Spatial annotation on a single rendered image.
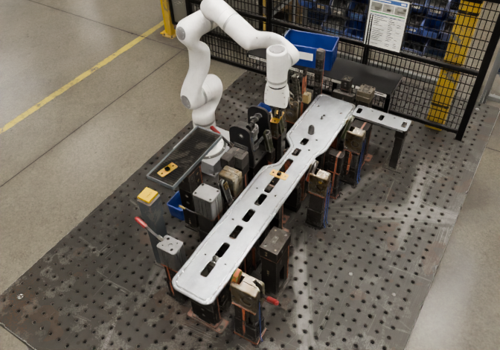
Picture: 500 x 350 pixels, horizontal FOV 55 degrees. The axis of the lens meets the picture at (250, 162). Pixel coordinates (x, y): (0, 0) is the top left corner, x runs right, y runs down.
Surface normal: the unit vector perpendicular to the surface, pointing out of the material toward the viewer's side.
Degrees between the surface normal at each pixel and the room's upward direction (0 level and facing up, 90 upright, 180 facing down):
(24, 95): 0
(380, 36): 90
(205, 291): 0
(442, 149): 0
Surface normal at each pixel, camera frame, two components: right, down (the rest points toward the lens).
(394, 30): -0.51, 0.61
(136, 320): -0.03, -0.72
